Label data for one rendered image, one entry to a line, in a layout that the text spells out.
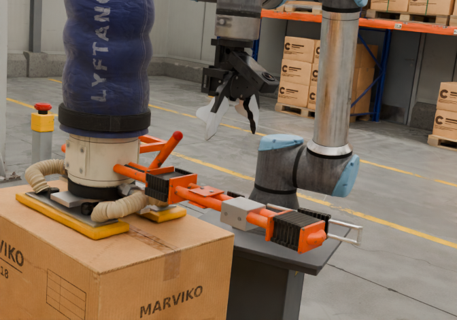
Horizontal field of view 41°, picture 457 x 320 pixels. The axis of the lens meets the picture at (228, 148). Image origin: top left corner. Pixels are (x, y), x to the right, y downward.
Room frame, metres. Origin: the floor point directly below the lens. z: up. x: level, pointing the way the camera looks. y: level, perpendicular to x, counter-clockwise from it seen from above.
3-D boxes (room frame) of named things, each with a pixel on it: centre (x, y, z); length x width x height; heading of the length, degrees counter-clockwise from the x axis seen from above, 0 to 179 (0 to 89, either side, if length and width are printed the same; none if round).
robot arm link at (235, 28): (1.25, 0.01, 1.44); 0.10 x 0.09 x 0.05; 140
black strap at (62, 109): (1.50, 0.31, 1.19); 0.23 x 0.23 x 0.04
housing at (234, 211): (1.20, -0.04, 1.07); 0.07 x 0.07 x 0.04; 50
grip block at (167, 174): (1.34, 0.12, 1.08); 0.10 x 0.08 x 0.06; 140
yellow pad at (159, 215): (1.57, 0.25, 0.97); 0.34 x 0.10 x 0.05; 50
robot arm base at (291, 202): (2.06, -0.18, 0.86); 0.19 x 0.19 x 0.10
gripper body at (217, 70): (1.25, 0.01, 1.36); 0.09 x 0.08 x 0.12; 50
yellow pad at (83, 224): (1.43, 0.37, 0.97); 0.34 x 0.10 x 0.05; 50
